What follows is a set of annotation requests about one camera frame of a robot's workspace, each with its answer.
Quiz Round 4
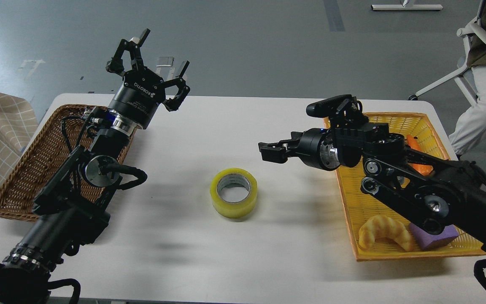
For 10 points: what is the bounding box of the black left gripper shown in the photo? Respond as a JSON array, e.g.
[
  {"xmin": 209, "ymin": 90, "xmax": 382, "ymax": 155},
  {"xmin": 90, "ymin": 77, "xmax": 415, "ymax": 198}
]
[{"xmin": 106, "ymin": 28, "xmax": 191, "ymax": 130}]

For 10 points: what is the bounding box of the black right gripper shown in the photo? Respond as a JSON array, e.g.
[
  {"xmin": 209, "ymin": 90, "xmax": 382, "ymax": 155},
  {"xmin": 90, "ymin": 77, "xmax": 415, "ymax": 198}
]
[{"xmin": 258, "ymin": 129, "xmax": 340, "ymax": 171}]

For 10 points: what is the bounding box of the yellow tape roll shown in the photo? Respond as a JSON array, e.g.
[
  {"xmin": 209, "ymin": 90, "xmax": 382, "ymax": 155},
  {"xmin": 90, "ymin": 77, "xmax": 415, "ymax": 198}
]
[{"xmin": 210, "ymin": 168, "xmax": 258, "ymax": 219}]

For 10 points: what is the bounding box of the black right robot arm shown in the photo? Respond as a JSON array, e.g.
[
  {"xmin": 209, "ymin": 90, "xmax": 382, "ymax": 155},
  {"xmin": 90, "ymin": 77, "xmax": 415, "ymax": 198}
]
[{"xmin": 258, "ymin": 95, "xmax": 486, "ymax": 290}]

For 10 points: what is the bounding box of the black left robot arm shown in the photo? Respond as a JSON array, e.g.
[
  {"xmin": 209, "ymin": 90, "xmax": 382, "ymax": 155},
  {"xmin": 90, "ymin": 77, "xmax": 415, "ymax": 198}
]
[{"xmin": 0, "ymin": 29, "xmax": 190, "ymax": 304}]

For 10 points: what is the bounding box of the yellow plastic basket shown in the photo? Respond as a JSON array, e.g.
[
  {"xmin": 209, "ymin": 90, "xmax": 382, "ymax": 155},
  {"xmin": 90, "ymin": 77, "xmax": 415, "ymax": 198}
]
[{"xmin": 335, "ymin": 112, "xmax": 486, "ymax": 262}]

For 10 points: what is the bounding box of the brown wicker basket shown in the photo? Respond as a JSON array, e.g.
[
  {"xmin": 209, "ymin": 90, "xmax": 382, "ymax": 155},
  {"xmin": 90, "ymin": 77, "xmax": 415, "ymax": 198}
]
[{"xmin": 0, "ymin": 104, "xmax": 147, "ymax": 222}]

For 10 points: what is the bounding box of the toy croissant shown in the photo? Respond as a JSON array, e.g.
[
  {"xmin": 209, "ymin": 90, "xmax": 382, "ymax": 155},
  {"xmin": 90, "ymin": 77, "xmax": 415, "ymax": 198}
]
[{"xmin": 358, "ymin": 215, "xmax": 414, "ymax": 252}]

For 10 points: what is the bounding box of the orange toy carrot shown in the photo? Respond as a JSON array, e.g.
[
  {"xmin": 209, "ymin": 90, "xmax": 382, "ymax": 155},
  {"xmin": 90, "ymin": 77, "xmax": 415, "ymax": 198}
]
[{"xmin": 405, "ymin": 135, "xmax": 433, "ymax": 176}]

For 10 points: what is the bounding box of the purple foam block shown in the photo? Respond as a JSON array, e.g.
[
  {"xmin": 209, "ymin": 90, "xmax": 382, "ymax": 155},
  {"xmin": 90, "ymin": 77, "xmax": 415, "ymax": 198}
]
[{"xmin": 408, "ymin": 223, "xmax": 459, "ymax": 251}]

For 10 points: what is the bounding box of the white stand base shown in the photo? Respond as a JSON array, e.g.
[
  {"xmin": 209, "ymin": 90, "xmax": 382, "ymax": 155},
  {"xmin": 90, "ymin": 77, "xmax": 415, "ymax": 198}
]
[{"xmin": 370, "ymin": 0, "xmax": 443, "ymax": 11}]

